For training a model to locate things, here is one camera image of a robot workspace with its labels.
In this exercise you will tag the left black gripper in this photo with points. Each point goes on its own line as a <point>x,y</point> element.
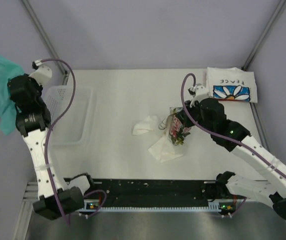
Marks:
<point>38,87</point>

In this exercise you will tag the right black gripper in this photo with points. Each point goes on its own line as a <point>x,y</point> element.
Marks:
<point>183,116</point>

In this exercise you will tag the white floral print t-shirt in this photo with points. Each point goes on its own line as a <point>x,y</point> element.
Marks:
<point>172,133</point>

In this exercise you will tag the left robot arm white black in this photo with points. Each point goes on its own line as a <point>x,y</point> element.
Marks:
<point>56,196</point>

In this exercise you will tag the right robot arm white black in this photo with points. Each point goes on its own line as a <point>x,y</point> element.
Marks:
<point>209,115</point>

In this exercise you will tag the folded white daisy t-shirt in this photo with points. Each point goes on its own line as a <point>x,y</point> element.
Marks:
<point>231,84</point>

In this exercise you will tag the white plastic laundry basket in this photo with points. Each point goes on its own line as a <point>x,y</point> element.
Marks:
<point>74,126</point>

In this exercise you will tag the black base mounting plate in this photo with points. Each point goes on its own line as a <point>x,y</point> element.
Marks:
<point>149,193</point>

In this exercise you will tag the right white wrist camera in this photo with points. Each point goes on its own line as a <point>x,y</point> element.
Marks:
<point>199,93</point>

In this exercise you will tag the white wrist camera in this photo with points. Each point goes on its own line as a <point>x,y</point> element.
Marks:
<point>199,93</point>
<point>42,75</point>

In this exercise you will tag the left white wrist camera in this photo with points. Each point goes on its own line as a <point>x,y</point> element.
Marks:
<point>42,75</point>

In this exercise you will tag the left aluminium corner post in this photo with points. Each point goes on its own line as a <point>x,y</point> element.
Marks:
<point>39,28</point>

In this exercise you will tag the aluminium corner post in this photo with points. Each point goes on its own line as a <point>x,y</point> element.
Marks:
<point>39,28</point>
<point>277,13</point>

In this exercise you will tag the grey slotted cable duct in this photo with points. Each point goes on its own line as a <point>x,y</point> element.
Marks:
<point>212,207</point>

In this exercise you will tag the aluminium front frame rail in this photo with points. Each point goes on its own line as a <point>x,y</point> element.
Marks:
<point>31,191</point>

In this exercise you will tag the right aluminium corner post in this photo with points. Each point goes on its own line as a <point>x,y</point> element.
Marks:
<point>277,13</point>

